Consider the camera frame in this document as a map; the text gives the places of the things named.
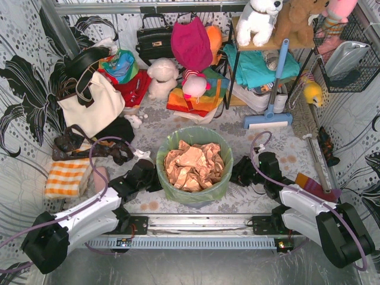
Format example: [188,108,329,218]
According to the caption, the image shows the green plastic trash bag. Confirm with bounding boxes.
[156,126,234,205]

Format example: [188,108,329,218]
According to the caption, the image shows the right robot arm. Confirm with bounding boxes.
[230,152,375,268]

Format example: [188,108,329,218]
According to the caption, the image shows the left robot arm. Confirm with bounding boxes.
[21,159,161,274]

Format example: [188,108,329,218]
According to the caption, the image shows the blue trash bin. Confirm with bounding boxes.
[179,197,219,208]

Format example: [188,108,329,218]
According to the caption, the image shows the brown patterned bag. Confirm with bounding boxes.
[52,125,134,166]

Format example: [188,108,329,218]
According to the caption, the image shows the white canvas tote bag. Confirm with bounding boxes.
[58,71,125,137]

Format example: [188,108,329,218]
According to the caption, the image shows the colourful printed bag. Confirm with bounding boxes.
[97,49,139,85]

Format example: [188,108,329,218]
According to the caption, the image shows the magenta cloth bag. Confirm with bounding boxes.
[170,16,213,71]

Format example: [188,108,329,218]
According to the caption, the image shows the crumpled brown paper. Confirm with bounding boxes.
[164,140,225,192]

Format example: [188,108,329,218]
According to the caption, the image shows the small white plush toy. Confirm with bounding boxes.
[123,114,148,129]

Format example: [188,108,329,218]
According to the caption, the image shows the blue floor sweeper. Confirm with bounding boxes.
[243,38,293,129]

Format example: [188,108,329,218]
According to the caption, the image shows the striped colourful sock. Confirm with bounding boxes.
[295,173,341,202]

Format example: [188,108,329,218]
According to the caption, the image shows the white sneakers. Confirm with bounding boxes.
[232,84,288,113]

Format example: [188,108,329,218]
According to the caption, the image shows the black metal shelf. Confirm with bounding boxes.
[223,17,315,110]

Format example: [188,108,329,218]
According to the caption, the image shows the orange checkered towel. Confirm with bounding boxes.
[44,159,92,199]

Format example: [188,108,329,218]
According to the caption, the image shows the rainbow striped cloth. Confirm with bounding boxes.
[166,68,230,117]

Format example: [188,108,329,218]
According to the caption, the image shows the red cloth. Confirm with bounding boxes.
[114,69,152,107]

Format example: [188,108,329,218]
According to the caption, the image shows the metal rod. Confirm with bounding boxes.
[303,134,331,194]

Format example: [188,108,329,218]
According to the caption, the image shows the pink white plush toy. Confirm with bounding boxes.
[182,69,211,100]

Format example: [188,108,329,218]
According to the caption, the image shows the teal folded cloth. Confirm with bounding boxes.
[235,51,300,88]

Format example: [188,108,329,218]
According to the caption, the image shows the white plush sheep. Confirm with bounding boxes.
[147,58,179,100]

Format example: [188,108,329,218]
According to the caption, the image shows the yellow plush duck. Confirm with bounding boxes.
[300,73,323,107]

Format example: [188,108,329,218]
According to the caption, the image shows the black round hat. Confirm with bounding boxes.
[65,47,110,79]

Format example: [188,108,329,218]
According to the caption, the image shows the black leather handbag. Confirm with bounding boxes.
[135,13,175,67]

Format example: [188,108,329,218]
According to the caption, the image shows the orange plush toy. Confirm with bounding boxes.
[205,26,222,65]

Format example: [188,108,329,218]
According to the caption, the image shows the white plush dog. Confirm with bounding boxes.
[236,0,283,47]

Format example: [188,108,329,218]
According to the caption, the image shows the silver foil pouch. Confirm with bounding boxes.
[325,41,371,77]

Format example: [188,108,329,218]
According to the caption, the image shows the brown teddy bear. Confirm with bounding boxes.
[273,0,330,46]

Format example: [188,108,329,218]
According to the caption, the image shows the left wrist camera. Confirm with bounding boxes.
[133,149,154,164]

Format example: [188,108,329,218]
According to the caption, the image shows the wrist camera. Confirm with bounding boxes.
[254,144,265,154]
[133,149,154,164]

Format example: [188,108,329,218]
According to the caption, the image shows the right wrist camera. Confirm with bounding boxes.
[254,144,265,154]

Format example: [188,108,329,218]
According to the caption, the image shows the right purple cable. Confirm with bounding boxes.
[250,130,369,271]

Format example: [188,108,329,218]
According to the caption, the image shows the purple cable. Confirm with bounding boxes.
[0,136,140,274]
[250,130,369,271]

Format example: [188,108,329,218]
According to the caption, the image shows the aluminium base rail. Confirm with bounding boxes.
[44,212,362,238]

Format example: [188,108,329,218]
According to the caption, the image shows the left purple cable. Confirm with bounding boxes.
[0,136,140,274]

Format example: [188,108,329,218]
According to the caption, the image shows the black wire basket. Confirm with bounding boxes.
[313,14,379,93]

